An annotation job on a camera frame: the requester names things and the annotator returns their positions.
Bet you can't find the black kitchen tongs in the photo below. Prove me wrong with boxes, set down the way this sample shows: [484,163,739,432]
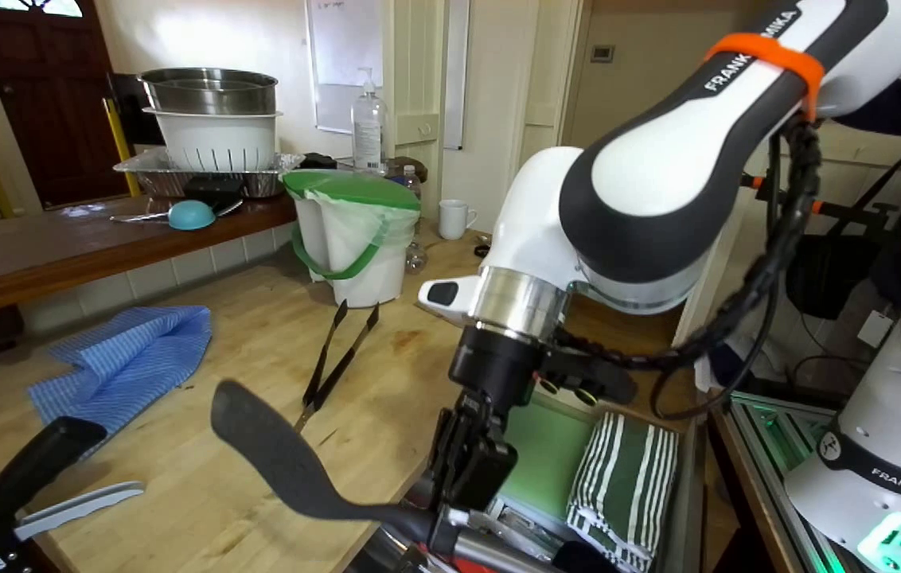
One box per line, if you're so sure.
[295,299,384,429]

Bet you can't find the wooden drawer with steel front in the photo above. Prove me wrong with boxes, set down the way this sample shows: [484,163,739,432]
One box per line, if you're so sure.
[363,390,720,573]

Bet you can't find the dark wooden bar counter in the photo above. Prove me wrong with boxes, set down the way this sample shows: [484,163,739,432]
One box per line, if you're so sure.
[0,192,301,329]

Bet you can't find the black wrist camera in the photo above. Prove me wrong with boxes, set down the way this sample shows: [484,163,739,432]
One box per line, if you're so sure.
[543,346,639,409]

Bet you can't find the blue cloth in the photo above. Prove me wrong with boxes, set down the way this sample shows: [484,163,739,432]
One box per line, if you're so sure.
[24,304,218,435]

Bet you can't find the tall clear glass bottle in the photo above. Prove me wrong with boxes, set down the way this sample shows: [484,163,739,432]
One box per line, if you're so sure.
[348,81,390,176]

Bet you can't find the dark wooden door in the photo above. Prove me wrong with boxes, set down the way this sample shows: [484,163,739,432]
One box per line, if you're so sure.
[0,0,130,210]

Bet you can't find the black spatula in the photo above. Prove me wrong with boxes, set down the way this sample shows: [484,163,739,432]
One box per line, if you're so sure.
[208,375,444,534]

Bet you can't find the orange cable strap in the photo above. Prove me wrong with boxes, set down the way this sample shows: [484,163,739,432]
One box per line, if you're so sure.
[705,30,828,121]

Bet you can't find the white grey utensil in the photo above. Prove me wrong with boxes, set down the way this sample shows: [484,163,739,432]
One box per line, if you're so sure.
[10,478,147,544]

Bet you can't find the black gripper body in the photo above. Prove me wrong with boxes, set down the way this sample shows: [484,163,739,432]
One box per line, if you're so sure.
[426,395,521,514]

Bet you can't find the metal robot mount frame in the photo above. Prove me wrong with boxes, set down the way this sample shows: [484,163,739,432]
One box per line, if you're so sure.
[709,390,847,573]

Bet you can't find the white dish rack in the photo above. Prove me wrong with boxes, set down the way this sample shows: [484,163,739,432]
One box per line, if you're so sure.
[112,105,289,178]

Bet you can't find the green drawer mat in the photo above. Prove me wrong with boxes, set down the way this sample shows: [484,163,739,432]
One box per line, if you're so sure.
[495,395,602,525]

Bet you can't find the large metal bowl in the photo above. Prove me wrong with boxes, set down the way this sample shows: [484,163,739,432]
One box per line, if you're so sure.
[138,63,279,118]

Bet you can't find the teal bowl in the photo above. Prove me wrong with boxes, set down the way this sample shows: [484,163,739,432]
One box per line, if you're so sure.
[167,199,220,236]

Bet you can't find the green white striped towel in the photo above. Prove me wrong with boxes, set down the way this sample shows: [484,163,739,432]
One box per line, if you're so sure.
[563,409,685,573]

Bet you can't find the white bin with green lid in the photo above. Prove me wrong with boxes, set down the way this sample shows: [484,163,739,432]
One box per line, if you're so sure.
[278,166,423,311]

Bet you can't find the white ceramic mug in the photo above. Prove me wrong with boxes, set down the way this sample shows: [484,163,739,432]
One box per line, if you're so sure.
[433,193,474,244]

